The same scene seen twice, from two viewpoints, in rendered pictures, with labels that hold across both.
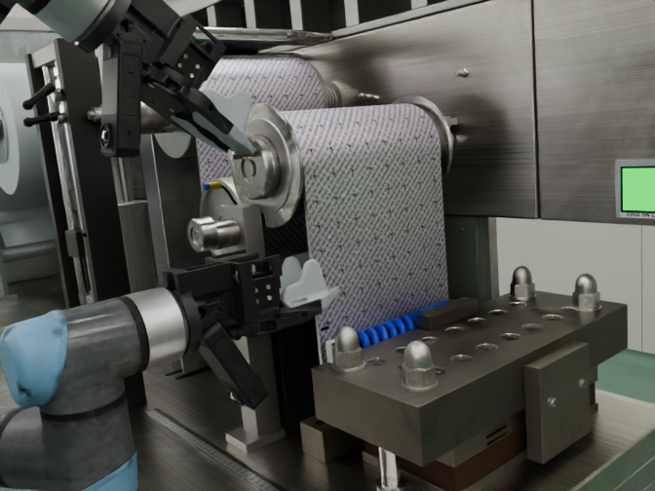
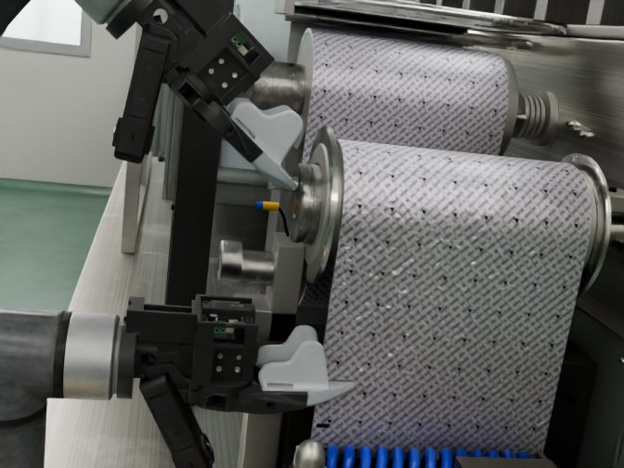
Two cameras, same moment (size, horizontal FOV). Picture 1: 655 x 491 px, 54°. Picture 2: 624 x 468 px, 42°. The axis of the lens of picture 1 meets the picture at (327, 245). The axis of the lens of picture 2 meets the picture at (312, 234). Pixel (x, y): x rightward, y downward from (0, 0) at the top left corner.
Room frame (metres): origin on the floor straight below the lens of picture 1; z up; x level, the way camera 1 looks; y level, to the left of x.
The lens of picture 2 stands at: (0.12, -0.28, 1.41)
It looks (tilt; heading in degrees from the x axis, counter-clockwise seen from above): 14 degrees down; 28
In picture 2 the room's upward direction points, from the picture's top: 7 degrees clockwise
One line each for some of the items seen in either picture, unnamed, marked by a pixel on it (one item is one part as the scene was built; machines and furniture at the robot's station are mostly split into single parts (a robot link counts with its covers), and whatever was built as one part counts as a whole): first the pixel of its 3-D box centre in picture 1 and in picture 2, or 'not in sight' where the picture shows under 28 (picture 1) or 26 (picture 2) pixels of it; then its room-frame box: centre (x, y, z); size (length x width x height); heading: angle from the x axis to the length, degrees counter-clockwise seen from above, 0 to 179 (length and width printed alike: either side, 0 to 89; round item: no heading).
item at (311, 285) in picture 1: (313, 284); (309, 370); (0.72, 0.02, 1.11); 0.09 x 0.03 x 0.06; 128
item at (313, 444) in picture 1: (395, 402); not in sight; (0.81, -0.07, 0.92); 0.28 x 0.04 x 0.04; 129
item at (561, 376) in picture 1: (560, 399); not in sight; (0.68, -0.24, 0.96); 0.10 x 0.03 x 0.11; 129
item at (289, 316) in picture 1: (285, 314); (256, 393); (0.68, 0.05, 1.09); 0.09 x 0.05 x 0.02; 128
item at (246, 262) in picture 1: (224, 300); (190, 353); (0.66, 0.11, 1.12); 0.12 x 0.08 x 0.09; 129
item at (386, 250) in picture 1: (384, 262); (442, 372); (0.81, -0.07, 1.11); 0.23 x 0.01 x 0.18; 129
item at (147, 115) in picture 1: (150, 111); (277, 88); (0.96, 0.24, 1.33); 0.06 x 0.06 x 0.06; 39
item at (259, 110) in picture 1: (264, 166); (318, 204); (0.78, 0.07, 1.25); 0.15 x 0.01 x 0.15; 39
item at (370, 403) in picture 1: (482, 357); not in sight; (0.74, -0.18, 1.00); 0.40 x 0.16 x 0.06; 129
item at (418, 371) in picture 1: (418, 362); not in sight; (0.61, -0.08, 1.05); 0.04 x 0.04 x 0.04
